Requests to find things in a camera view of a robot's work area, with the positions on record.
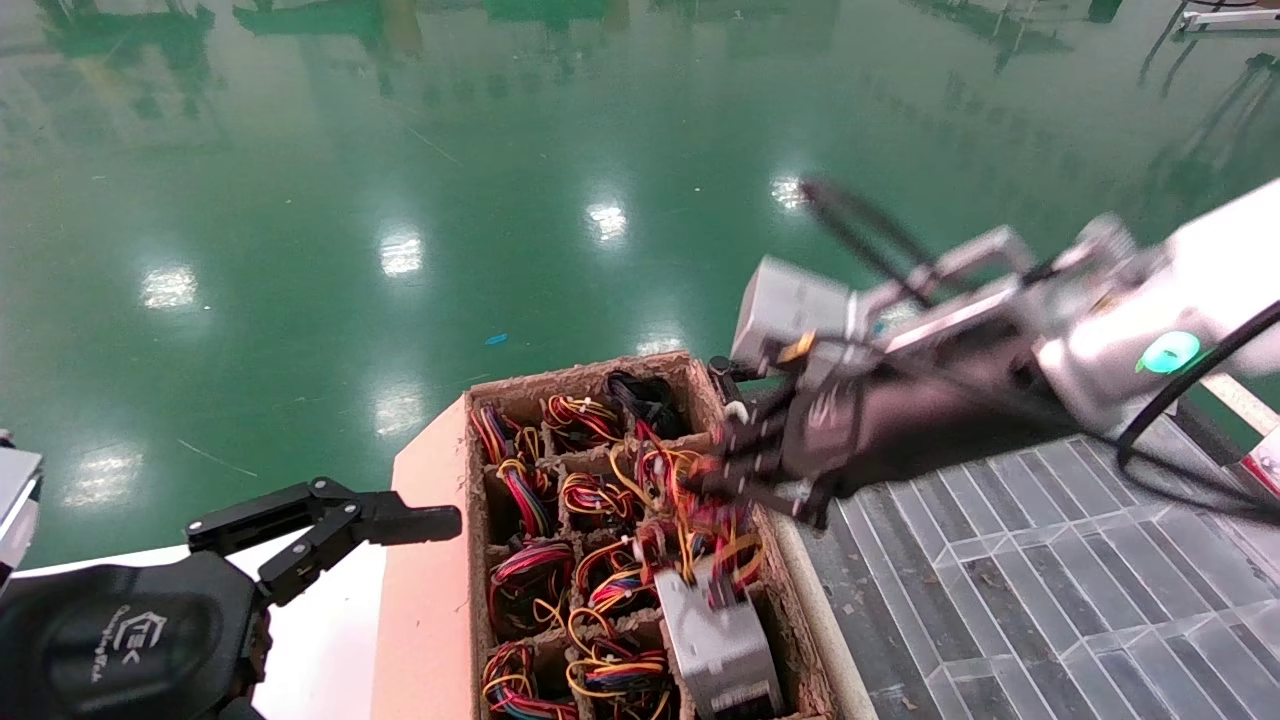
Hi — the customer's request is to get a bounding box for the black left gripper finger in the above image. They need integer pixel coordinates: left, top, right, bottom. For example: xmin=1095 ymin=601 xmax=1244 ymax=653
xmin=185 ymin=478 xmax=464 ymax=608

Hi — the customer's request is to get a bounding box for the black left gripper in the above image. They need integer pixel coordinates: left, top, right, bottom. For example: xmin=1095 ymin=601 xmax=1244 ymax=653
xmin=0 ymin=550 xmax=271 ymax=720

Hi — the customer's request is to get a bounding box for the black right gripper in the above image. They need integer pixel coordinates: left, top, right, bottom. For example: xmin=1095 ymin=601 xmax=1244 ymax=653
xmin=690 ymin=340 xmax=1061 ymax=526

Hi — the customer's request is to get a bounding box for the grey power supply with wires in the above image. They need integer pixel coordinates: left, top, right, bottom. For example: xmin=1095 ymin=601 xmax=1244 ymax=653
xmin=610 ymin=430 xmax=788 ymax=719

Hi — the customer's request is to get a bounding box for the pale pink board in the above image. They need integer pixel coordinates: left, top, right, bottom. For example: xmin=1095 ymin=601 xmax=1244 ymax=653
xmin=372 ymin=395 xmax=481 ymax=720

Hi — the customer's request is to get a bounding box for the brown divided cardboard box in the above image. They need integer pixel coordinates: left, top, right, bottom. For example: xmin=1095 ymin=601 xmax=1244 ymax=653
xmin=465 ymin=350 xmax=841 ymax=720

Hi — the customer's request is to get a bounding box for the clear plastic divider tray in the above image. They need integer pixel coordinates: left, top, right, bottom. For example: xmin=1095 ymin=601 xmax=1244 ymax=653
xmin=800 ymin=415 xmax=1280 ymax=720

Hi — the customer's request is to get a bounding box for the red and white label card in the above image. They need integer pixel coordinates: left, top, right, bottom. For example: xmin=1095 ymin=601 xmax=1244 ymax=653
xmin=1243 ymin=428 xmax=1280 ymax=498

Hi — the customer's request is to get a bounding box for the white metal floor stand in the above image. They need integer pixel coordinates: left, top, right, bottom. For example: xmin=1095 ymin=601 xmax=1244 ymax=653
xmin=1178 ymin=5 xmax=1280 ymax=33

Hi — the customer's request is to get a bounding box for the multicolour wire bundle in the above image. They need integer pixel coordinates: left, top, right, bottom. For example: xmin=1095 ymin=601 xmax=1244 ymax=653
xmin=565 ymin=615 xmax=673 ymax=720
xmin=575 ymin=540 xmax=661 ymax=616
xmin=542 ymin=393 xmax=629 ymax=453
xmin=472 ymin=403 xmax=546 ymax=466
xmin=488 ymin=540 xmax=579 ymax=641
xmin=640 ymin=450 xmax=701 ymax=516
xmin=482 ymin=642 xmax=581 ymax=720
xmin=560 ymin=472 xmax=641 ymax=531
xmin=497 ymin=458 xmax=561 ymax=541

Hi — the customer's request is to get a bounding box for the black cable bundle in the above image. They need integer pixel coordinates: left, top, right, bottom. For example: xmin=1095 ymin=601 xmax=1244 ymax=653
xmin=607 ymin=372 xmax=691 ymax=443

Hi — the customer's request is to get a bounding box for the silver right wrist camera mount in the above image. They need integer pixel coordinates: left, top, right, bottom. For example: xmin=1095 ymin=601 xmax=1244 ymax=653
xmin=730 ymin=225 xmax=1046 ymax=386

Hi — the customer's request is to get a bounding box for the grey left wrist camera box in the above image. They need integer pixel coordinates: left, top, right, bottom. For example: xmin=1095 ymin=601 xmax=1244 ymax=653
xmin=0 ymin=430 xmax=46 ymax=581

